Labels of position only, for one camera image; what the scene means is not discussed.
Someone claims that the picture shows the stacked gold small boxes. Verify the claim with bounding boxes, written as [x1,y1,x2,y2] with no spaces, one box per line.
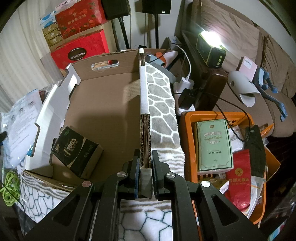
[42,23,62,47]

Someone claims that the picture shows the black speaker on stand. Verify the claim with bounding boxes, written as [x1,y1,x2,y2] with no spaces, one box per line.
[135,0,171,49]

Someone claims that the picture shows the dark brown wooden box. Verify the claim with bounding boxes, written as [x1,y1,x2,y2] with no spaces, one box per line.
[194,68,228,111]

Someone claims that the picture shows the clear bag of papers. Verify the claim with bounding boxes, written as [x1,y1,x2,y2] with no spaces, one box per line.
[1,89,42,168]

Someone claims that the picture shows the red paper packet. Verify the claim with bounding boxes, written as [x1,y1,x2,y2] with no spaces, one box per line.
[225,150,251,211]

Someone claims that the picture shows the pink box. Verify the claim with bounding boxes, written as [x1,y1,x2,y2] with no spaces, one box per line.
[238,56,257,81]

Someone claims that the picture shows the brown pillow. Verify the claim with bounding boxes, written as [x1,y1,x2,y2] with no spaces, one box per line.
[199,1,263,72]

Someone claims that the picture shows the red floral gift box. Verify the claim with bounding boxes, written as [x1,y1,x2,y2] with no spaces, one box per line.
[55,0,107,40]

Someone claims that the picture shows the black flat pouch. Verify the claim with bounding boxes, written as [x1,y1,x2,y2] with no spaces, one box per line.
[244,125,266,178]

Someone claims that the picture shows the grey slipper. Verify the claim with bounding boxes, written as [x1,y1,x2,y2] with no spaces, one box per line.
[228,71,260,108]

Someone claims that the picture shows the green black portable lamp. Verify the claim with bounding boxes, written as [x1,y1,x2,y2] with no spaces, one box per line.
[196,31,226,68]

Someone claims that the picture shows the black power adapter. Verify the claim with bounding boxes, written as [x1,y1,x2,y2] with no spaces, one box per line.
[178,89,196,110]

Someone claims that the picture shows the orange plastic basket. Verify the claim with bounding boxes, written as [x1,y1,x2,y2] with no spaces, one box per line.
[179,111,280,225]

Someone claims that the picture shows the blue plastic clamp holder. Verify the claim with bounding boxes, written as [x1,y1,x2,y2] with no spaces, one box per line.
[252,67,289,123]

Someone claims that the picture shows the green tissue pack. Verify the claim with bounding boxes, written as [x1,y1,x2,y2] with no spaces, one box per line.
[194,119,234,175]

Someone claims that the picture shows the green coiled cord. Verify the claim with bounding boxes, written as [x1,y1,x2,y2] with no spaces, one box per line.
[0,170,21,207]

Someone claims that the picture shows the red collection gift box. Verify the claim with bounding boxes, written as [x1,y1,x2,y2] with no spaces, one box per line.
[51,30,109,69]

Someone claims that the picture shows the white power strip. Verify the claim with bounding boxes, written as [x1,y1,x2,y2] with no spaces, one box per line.
[173,77,195,116]

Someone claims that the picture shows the grey white patterned blanket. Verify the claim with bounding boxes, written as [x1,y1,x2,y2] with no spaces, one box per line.
[20,63,185,240]

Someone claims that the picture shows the white charger with cable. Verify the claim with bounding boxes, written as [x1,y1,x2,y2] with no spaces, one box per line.
[175,44,194,92]

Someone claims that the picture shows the black cable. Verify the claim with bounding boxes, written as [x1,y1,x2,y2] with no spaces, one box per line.
[176,91,253,142]

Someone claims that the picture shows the black tissue box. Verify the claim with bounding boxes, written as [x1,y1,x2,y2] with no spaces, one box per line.
[52,126,103,179]

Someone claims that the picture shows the brown cardboard box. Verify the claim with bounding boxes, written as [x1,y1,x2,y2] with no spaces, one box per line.
[24,49,144,191]

